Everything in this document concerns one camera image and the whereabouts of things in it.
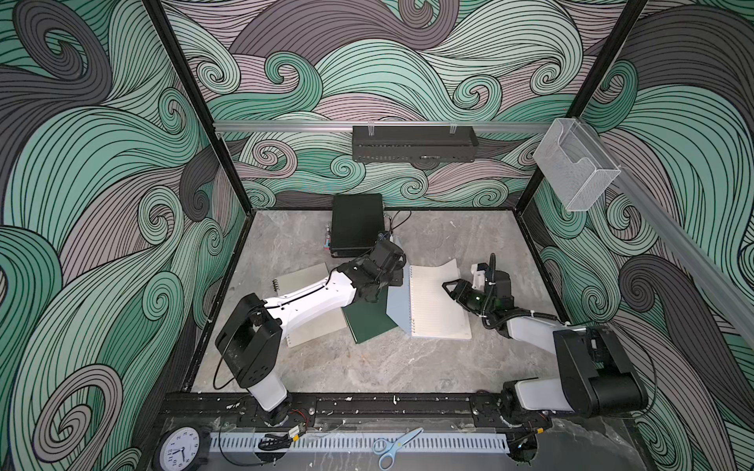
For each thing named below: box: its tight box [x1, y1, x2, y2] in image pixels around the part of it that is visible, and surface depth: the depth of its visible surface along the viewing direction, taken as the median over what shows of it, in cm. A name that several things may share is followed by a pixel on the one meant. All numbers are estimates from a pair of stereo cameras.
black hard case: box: [329, 193, 385, 259], surface depth 118 cm
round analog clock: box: [158, 425, 202, 471], surface depth 67 cm
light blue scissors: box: [372, 426, 425, 471], surface depth 70 cm
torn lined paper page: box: [409, 258, 462, 306], surface depth 100 cm
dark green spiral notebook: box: [341, 286, 399, 345], surface depth 89 cm
